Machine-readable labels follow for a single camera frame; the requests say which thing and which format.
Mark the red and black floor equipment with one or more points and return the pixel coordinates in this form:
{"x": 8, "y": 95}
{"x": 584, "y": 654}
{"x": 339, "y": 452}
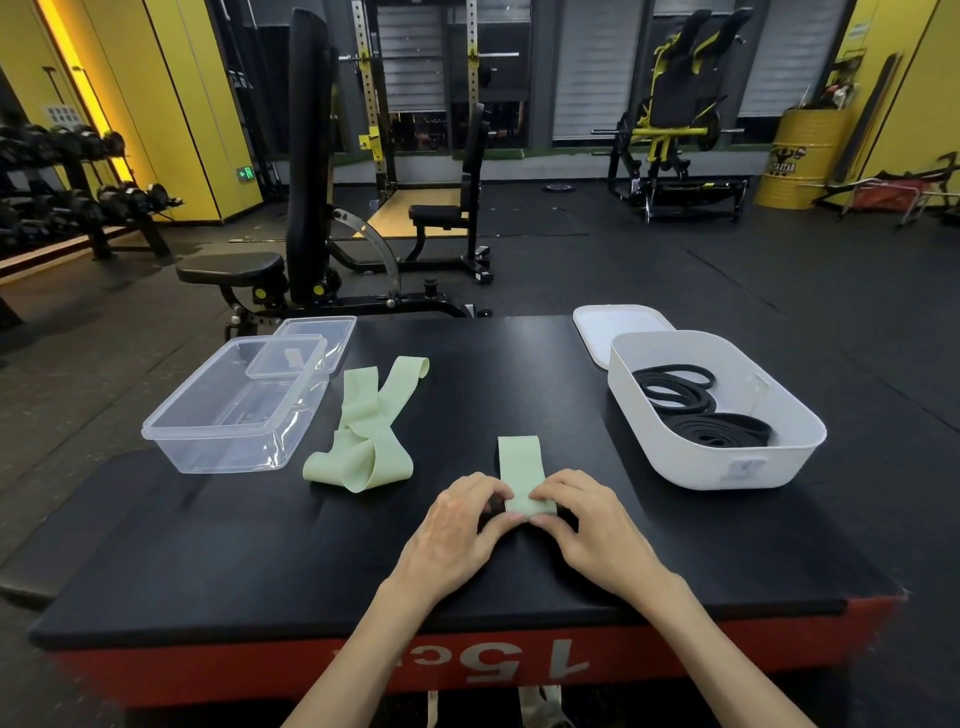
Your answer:
{"x": 889, "y": 193}

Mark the yellow and black power rack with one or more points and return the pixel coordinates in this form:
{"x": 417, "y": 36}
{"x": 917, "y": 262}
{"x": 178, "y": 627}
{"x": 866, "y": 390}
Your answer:
{"x": 367, "y": 97}

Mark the person's left thumb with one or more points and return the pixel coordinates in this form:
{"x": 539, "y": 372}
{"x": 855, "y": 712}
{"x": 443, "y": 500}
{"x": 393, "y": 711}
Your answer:
{"x": 504, "y": 523}

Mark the large black adjustable bench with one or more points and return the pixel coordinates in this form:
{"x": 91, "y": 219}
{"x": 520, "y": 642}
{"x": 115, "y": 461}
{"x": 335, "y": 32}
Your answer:
{"x": 307, "y": 172}

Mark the black leaning board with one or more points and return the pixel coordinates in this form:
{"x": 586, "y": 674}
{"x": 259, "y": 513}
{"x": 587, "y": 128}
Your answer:
{"x": 870, "y": 112}

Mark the loose light green resistance band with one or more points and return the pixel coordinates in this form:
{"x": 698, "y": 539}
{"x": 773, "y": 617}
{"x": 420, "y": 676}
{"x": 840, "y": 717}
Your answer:
{"x": 360, "y": 450}

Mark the light green resistance band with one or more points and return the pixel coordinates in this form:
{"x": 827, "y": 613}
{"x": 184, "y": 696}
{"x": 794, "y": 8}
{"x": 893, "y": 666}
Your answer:
{"x": 360, "y": 450}
{"x": 523, "y": 469}

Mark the person's right forearm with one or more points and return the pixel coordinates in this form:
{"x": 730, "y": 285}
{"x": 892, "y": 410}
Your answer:
{"x": 705, "y": 652}

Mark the yellow and black weight machine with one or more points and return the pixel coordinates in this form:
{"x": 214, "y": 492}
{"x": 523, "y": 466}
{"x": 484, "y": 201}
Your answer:
{"x": 675, "y": 97}

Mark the person's right hand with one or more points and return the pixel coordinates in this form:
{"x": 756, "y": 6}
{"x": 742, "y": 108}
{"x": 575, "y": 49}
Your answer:
{"x": 600, "y": 532}

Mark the person's left forearm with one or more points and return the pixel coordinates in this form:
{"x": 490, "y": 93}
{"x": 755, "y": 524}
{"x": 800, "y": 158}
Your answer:
{"x": 360, "y": 660}

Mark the wooden lifting platform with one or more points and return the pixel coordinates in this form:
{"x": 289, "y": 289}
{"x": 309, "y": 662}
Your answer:
{"x": 409, "y": 214}

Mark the person's left hand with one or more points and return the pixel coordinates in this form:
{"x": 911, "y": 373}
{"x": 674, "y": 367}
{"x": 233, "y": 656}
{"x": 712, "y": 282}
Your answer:
{"x": 442, "y": 532}

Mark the green exit sign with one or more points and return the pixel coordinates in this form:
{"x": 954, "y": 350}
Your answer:
{"x": 245, "y": 174}

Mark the dumbbell rack with dumbbells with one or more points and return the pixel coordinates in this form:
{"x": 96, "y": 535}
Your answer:
{"x": 82, "y": 202}

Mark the yellow metal drum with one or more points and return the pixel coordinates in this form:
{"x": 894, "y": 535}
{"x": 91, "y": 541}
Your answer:
{"x": 799, "y": 161}

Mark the white plastic lid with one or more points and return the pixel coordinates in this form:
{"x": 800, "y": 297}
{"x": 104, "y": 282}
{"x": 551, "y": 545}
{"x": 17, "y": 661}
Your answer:
{"x": 619, "y": 326}

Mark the person's right thumb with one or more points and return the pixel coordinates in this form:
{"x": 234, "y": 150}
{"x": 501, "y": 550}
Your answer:
{"x": 550, "y": 526}

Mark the clear plastic lid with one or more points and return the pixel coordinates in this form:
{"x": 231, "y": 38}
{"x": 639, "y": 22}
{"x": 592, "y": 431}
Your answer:
{"x": 319, "y": 337}

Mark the wide black folded band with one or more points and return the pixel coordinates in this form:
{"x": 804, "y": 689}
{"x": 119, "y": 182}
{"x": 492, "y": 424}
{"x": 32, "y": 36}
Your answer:
{"x": 720, "y": 431}

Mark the thin black loop band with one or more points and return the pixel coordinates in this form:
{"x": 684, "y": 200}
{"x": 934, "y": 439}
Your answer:
{"x": 654, "y": 389}

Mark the black weight plate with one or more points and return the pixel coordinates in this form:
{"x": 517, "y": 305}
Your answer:
{"x": 559, "y": 187}

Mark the red and black plyo box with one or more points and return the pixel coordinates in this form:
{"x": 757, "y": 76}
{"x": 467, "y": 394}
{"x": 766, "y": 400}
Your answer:
{"x": 240, "y": 540}

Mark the small black upright bench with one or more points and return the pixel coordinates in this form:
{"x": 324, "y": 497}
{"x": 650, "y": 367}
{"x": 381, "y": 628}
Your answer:
{"x": 472, "y": 187}

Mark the clear plastic container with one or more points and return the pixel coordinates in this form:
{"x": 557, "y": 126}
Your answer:
{"x": 232, "y": 420}

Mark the light grey shoe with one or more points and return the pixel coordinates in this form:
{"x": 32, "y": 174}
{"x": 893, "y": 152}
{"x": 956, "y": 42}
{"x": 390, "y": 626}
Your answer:
{"x": 544, "y": 709}

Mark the white plastic bin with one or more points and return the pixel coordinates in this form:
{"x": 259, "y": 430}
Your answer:
{"x": 697, "y": 461}

